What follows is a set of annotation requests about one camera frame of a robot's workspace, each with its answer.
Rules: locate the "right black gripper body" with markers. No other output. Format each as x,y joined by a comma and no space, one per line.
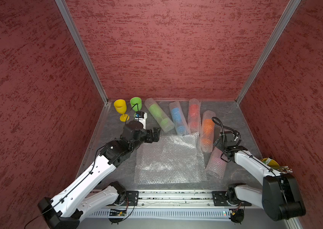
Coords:
220,145

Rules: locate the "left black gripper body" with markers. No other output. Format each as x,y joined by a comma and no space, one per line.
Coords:
148,138

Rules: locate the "pink glass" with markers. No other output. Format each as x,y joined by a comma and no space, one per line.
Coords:
216,165

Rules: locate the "orange glass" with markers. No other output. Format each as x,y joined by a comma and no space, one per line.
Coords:
207,132

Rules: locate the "bright green wine glass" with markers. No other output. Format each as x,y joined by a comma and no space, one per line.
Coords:
136,105

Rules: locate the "yellow glass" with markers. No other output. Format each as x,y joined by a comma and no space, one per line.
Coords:
121,107

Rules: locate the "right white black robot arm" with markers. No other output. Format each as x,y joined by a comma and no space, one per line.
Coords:
279,197

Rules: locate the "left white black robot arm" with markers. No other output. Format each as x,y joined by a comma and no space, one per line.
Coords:
68,208

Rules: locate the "green glass in bubble wrap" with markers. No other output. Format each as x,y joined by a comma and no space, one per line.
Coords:
159,115

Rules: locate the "blue glass in bubble wrap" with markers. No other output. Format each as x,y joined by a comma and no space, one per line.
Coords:
178,118

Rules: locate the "red glass in bubble wrap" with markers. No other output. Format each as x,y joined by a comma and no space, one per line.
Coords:
194,118

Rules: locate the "yellow pen cup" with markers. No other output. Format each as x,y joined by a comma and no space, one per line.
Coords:
270,162

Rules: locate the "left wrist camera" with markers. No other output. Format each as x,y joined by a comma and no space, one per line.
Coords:
141,117

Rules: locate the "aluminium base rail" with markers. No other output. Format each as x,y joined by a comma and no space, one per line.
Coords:
172,204

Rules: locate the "right aluminium corner post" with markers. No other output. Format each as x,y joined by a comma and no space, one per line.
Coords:
274,37

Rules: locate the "aluminium corner post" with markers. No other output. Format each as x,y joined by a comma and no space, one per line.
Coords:
274,37
65,12

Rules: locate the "left aluminium corner post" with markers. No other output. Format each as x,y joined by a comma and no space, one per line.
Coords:
65,12

